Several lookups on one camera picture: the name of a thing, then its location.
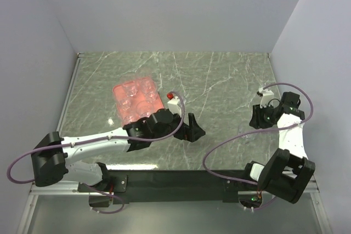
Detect aluminium mounting rail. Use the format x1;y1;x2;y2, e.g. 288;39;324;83
16;135;321;234

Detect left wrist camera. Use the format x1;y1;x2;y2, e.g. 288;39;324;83
167;93;182;117

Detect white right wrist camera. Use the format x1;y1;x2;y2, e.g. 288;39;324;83
257;88;275;109

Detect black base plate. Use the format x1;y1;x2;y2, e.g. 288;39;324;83
76;169;261;209

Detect clear glass table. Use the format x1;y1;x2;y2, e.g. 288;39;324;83
144;87;158;103

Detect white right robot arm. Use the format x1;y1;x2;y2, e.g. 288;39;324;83
241;89;315;204

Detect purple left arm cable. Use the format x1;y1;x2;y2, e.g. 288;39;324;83
7;91;184;214

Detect pink plastic tray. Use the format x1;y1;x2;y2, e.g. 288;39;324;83
112;75;164;123

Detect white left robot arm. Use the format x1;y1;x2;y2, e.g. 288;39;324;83
31;109;206;191

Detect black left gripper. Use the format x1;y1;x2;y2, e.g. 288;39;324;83
152;109;205;142

